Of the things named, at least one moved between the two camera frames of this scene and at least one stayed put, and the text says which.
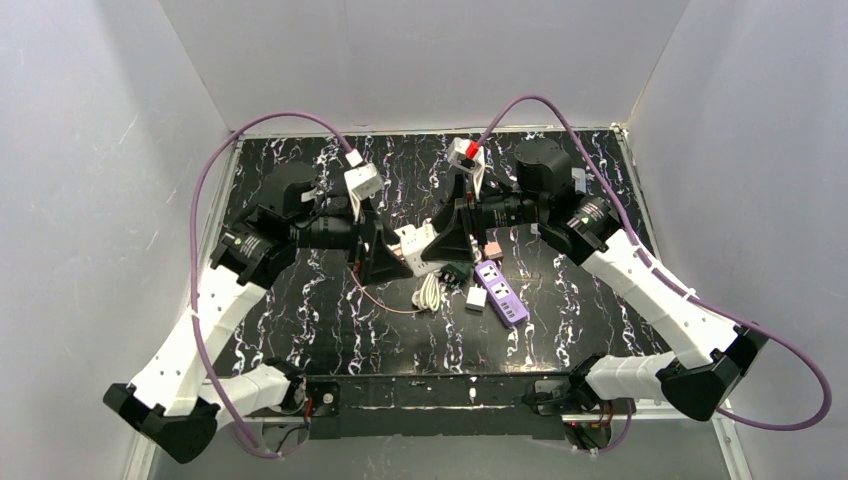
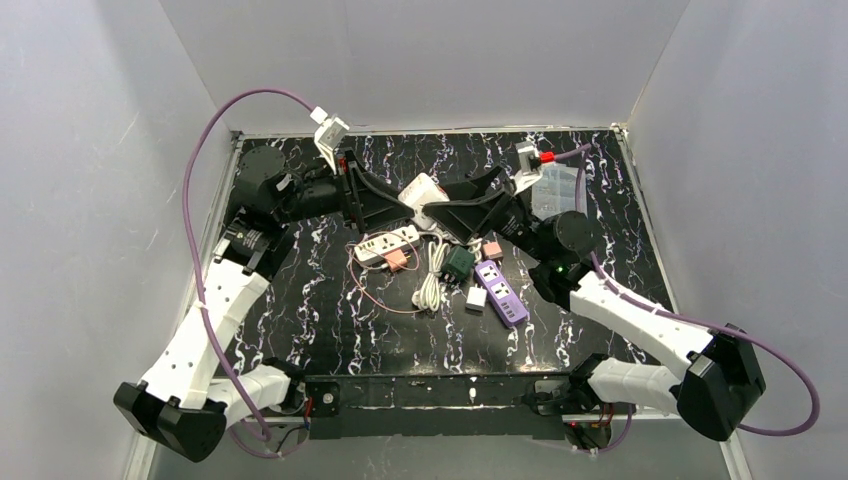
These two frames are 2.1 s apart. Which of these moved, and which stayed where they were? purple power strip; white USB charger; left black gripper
Moved: left black gripper
Stayed: white USB charger; purple power strip
